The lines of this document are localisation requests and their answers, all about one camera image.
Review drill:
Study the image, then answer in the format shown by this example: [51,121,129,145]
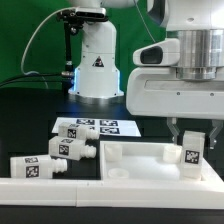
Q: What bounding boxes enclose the black cables on table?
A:
[0,71,74,89]

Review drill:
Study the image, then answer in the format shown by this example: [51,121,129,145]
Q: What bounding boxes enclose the grey cable left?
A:
[20,8,65,75]

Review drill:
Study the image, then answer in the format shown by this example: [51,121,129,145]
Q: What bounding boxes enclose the white square tabletop tray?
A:
[100,141,222,183]

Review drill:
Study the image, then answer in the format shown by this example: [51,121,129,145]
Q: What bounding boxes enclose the white sheet with tags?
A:
[52,117,141,137]

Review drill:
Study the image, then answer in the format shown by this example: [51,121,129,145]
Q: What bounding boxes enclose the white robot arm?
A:
[126,0,224,147]

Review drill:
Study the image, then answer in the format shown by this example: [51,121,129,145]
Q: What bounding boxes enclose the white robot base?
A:
[57,0,136,104]

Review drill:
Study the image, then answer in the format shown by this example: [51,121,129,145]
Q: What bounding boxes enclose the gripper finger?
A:
[167,117,180,143]
[209,120,224,150]

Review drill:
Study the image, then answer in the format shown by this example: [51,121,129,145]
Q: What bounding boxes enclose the white L-shaped obstacle fence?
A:
[0,178,224,210]

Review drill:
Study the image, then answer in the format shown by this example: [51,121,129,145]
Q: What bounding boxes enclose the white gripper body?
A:
[126,67,224,120]

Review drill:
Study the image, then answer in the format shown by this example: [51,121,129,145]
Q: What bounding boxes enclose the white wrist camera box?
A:
[133,38,180,67]

